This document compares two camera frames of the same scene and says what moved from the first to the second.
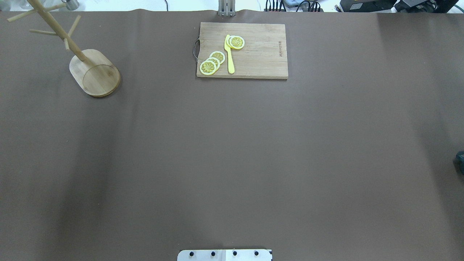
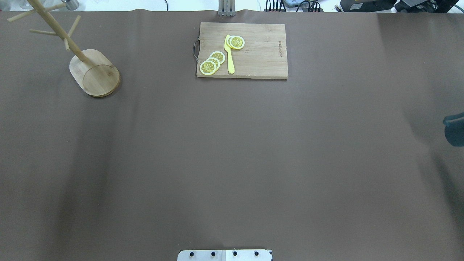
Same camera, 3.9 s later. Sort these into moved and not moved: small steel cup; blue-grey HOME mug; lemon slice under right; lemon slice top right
Moved: blue-grey HOME mug
Not moved: lemon slice top right; lemon slice under right; small steel cup
